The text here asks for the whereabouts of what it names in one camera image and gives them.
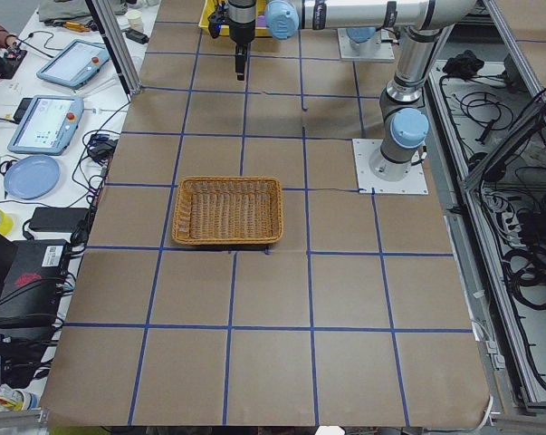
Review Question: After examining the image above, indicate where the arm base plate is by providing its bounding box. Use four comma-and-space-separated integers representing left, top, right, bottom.
352, 139, 428, 196
338, 28, 396, 63

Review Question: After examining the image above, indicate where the aluminium frame post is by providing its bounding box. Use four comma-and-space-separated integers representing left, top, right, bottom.
86, 0, 141, 96

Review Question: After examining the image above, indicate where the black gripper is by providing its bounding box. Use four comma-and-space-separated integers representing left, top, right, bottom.
228, 20, 255, 82

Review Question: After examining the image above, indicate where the lower teach pendant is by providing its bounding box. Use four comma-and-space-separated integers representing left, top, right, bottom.
7, 95, 84, 156

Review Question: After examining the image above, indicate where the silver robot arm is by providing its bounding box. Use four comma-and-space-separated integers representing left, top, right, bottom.
346, 26, 377, 45
263, 1, 474, 178

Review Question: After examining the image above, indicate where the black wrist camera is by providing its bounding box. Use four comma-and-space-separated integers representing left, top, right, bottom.
207, 8, 226, 39

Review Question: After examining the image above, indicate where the upper teach pendant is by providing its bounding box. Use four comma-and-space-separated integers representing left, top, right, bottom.
36, 39, 110, 90

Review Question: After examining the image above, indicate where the black power adapter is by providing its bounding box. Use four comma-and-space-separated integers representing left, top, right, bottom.
28, 207, 88, 233

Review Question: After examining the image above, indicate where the teach pendant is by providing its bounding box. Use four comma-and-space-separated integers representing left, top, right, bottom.
7, 95, 84, 156
36, 39, 110, 90

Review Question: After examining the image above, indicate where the light blue plate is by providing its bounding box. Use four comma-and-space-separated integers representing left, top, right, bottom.
4, 155, 61, 199

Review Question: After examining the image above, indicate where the black box red logo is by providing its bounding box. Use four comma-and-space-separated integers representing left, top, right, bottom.
0, 239, 71, 329

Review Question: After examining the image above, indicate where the brown wicker basket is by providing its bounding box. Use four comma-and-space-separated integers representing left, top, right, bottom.
171, 176, 284, 246

